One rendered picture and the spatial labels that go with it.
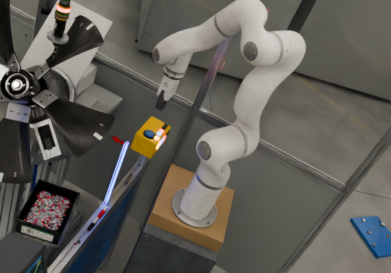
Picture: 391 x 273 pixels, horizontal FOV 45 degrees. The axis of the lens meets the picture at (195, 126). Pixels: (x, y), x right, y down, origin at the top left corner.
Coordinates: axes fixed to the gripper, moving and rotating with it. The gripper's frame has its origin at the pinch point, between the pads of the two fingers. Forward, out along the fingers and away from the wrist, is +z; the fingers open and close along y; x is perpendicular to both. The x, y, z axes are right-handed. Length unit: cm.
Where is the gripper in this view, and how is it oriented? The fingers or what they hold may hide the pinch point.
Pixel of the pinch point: (160, 103)
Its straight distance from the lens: 188.3
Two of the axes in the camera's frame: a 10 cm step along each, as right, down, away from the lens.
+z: -3.4, 7.4, 5.8
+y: 3.4, -4.8, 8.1
